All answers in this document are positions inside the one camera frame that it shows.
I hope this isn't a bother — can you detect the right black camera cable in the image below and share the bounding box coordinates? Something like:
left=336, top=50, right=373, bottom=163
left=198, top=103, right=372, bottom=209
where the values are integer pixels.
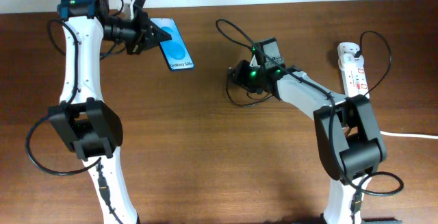
left=215, top=18, right=404, bottom=197

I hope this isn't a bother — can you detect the black camera cable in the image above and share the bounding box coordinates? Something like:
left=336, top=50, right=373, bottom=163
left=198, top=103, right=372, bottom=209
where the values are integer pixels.
left=25, top=0, right=126, bottom=224
left=215, top=18, right=404, bottom=197

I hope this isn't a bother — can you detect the black USB charging cable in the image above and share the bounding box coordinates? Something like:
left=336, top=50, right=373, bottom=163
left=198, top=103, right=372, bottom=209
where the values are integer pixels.
left=224, top=30, right=393, bottom=108

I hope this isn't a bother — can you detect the blue Galaxy smartphone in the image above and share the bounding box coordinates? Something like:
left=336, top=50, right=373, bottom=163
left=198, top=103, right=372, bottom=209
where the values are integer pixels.
left=151, top=18, right=194, bottom=71

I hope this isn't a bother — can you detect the white power strip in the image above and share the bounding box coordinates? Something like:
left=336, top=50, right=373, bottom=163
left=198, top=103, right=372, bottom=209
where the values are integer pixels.
left=338, top=58, right=370, bottom=99

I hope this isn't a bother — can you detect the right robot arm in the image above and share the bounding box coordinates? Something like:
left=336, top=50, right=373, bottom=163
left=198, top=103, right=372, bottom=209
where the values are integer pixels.
left=227, top=38, right=387, bottom=223

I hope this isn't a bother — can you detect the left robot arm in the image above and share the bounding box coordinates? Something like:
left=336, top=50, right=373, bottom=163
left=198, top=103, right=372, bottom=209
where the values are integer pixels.
left=49, top=0, right=172, bottom=223

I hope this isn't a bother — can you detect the white USB charger adapter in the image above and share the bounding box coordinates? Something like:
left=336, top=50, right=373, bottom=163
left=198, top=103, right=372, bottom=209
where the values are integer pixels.
left=337, top=42, right=364, bottom=69

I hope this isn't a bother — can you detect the left black camera cable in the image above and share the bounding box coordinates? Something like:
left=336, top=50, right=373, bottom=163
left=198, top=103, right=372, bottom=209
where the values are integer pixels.
left=25, top=0, right=126, bottom=224

